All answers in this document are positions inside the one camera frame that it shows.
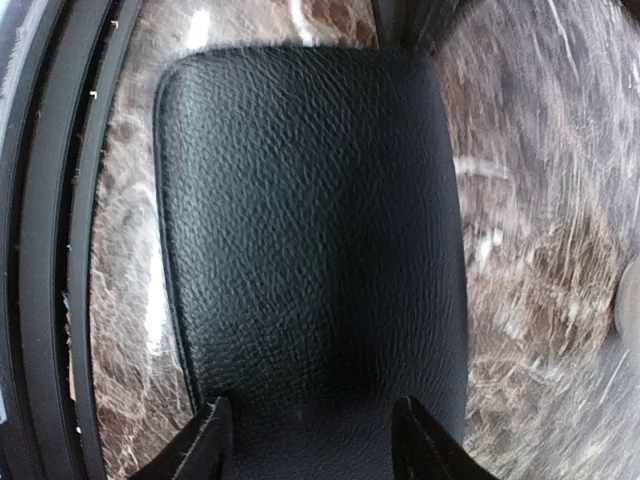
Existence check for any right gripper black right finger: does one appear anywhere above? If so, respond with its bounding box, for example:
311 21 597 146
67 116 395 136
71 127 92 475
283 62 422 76
391 396 494 480

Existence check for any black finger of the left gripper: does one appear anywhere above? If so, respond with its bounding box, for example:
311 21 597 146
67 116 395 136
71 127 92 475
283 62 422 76
372 0 463 53

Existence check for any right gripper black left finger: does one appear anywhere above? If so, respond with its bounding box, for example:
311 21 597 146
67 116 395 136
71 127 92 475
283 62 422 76
131 397 233 480

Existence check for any black zippered tool case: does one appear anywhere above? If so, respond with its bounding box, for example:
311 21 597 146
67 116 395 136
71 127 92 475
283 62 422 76
153 46 469 479

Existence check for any plain white bowl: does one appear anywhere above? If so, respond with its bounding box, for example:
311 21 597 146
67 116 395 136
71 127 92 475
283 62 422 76
614 257 640 354

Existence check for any black front table rail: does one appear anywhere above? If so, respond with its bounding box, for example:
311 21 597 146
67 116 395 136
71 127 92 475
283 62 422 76
1 1 141 479

